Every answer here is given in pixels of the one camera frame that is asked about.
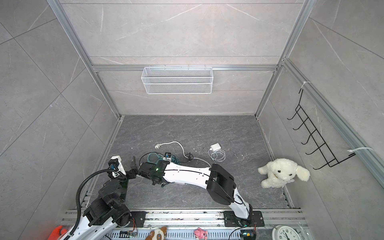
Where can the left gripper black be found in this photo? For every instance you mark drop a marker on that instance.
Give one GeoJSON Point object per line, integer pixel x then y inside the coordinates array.
{"type": "Point", "coordinates": [130, 174]}

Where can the brown white plush toy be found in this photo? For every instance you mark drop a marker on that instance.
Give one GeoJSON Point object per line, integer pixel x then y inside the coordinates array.
{"type": "Point", "coordinates": [157, 234]}

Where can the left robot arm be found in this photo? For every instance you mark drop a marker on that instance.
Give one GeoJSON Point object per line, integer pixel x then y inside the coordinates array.
{"type": "Point", "coordinates": [106, 212]}

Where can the white charger with white cable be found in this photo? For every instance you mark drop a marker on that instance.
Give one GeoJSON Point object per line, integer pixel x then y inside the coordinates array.
{"type": "Point", "coordinates": [215, 147]}

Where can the white alarm clock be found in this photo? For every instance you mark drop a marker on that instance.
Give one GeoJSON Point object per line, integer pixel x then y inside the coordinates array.
{"type": "Point", "coordinates": [281, 232]}

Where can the black wall hook rack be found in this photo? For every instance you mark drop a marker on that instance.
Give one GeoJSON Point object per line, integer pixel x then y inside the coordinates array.
{"type": "Point", "coordinates": [315, 136]}

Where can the red plush toy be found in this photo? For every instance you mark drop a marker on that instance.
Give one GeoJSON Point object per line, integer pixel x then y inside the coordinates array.
{"type": "Point", "coordinates": [57, 233]}

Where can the white plush dog toy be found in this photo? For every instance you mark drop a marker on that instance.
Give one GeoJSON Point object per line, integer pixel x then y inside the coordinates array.
{"type": "Point", "coordinates": [281, 172]}

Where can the white wire mesh basket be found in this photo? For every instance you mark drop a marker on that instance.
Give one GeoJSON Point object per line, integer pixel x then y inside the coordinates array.
{"type": "Point", "coordinates": [178, 80]}

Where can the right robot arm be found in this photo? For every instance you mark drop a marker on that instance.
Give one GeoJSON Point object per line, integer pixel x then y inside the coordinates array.
{"type": "Point", "coordinates": [216, 180]}

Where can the pink plush toy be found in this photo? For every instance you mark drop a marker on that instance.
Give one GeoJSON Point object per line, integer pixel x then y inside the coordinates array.
{"type": "Point", "coordinates": [200, 234]}

